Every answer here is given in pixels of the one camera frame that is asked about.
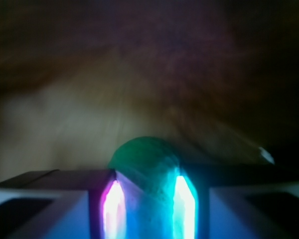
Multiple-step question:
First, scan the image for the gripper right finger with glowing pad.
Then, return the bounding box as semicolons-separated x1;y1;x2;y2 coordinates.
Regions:
173;163;299;239

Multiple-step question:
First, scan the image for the green ball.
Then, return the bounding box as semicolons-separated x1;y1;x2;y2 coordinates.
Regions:
107;136;199;239

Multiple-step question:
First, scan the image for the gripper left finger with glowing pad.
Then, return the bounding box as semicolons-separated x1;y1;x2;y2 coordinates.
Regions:
0;170;127;239

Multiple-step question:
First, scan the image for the brown paper bag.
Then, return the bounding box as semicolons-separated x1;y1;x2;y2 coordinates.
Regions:
0;0;299;181

